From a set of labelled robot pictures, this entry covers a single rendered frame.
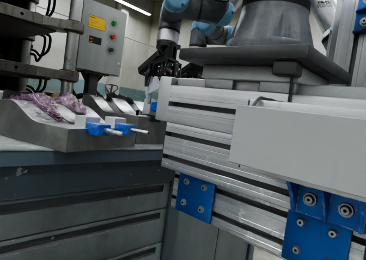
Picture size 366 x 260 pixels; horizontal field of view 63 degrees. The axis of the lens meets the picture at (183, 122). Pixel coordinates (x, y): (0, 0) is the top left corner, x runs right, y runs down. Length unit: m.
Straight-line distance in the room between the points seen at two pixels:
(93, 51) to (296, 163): 1.63
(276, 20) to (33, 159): 0.57
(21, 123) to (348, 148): 0.72
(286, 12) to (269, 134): 0.25
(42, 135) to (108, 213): 0.33
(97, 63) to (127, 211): 1.08
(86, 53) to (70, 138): 1.16
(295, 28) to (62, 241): 0.77
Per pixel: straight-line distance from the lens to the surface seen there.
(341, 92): 0.45
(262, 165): 0.34
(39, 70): 1.66
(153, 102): 0.99
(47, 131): 0.76
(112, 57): 1.92
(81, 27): 1.67
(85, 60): 1.83
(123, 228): 1.02
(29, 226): 0.87
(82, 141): 0.75
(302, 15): 0.54
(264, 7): 0.53
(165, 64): 0.99
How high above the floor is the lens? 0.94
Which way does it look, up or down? 3 degrees down
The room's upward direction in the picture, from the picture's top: 8 degrees clockwise
